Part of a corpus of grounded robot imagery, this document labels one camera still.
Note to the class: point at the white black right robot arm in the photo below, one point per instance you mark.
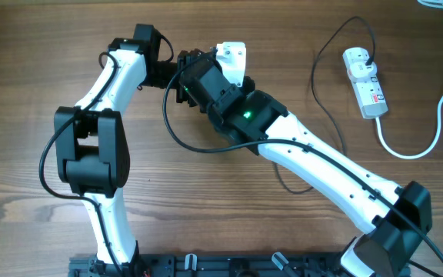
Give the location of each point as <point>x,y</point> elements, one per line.
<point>392,219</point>

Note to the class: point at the white power strip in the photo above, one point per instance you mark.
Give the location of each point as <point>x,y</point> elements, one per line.
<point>369,95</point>

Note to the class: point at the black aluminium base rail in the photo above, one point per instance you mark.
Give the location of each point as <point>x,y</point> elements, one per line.
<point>315,264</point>

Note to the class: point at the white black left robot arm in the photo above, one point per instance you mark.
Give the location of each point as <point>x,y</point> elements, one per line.
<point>92,151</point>

